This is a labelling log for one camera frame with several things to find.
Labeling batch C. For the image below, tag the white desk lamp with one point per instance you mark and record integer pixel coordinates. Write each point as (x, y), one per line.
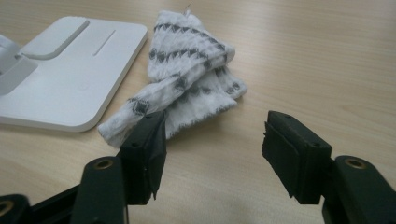
(71, 77)

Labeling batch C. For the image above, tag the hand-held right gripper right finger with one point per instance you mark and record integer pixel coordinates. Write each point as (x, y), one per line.
(295, 155)

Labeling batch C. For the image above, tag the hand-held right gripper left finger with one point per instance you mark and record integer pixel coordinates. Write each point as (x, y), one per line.
(141, 161)

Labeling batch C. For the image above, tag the white grey patterned cloth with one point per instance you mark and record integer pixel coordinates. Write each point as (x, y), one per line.
(183, 65)

